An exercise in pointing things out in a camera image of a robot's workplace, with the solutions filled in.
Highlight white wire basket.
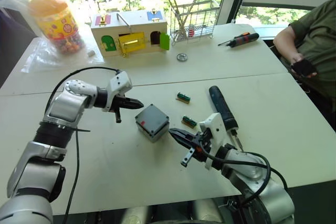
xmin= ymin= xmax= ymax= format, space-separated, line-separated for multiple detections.
xmin=169 ymin=0 xmax=221 ymax=43

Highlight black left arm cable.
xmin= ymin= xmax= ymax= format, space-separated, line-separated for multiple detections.
xmin=44 ymin=66 xmax=122 ymax=224

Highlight wooden lock box colourful doors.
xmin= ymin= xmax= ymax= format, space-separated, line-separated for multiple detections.
xmin=90 ymin=8 xmax=171 ymax=58

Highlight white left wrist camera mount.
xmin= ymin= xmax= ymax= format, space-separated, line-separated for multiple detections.
xmin=102 ymin=70 xmax=133 ymax=113

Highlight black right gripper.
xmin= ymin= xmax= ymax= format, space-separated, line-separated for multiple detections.
xmin=169 ymin=127 xmax=214 ymax=168

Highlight candy jar orange lid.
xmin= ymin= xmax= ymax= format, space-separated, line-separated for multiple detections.
xmin=28 ymin=0 xmax=86 ymax=56

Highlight grey box with lid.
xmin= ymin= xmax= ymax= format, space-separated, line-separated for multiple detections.
xmin=134 ymin=104 xmax=171 ymax=144

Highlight red black hand screwdriver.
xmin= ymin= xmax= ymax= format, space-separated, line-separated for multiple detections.
xmin=217 ymin=32 xmax=260 ymax=49

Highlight thin bamboo stick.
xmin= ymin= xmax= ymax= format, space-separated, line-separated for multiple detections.
xmin=169 ymin=0 xmax=182 ymax=25
xmin=161 ymin=0 xmax=184 ymax=38
xmin=183 ymin=0 xmax=205 ymax=29
xmin=180 ymin=0 xmax=205 ymax=35

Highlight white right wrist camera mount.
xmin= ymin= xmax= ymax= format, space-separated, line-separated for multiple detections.
xmin=198 ymin=112 xmax=228 ymax=171

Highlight person hand with black glove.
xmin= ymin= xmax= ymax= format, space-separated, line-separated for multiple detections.
xmin=289 ymin=53 xmax=319 ymax=79

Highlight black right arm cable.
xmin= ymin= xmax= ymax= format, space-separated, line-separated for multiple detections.
xmin=198 ymin=138 xmax=289 ymax=206

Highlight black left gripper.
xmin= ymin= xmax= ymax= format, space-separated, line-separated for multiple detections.
xmin=112 ymin=95 xmax=144 ymax=124

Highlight grey rounded shape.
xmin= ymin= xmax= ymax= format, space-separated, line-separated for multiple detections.
xmin=192 ymin=199 xmax=227 ymax=224
xmin=122 ymin=205 xmax=156 ymax=224

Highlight dark blue electric screwdriver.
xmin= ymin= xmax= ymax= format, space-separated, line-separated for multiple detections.
xmin=208 ymin=85 xmax=244 ymax=152

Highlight clear plastic bag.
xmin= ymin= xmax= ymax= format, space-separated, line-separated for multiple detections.
xmin=0 ymin=0 xmax=106 ymax=74

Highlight person torso green shirt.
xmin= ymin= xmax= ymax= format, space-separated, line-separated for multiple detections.
xmin=288 ymin=0 xmax=336 ymax=112

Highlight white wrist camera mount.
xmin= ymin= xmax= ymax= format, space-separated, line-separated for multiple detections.
xmin=198 ymin=112 xmax=228 ymax=171
xmin=102 ymin=70 xmax=133 ymax=113

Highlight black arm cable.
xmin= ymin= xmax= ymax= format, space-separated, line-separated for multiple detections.
xmin=198 ymin=138 xmax=289 ymax=206
xmin=44 ymin=66 xmax=122 ymax=224

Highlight black zip tie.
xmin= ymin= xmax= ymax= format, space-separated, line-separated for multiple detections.
xmin=68 ymin=126 xmax=91 ymax=133

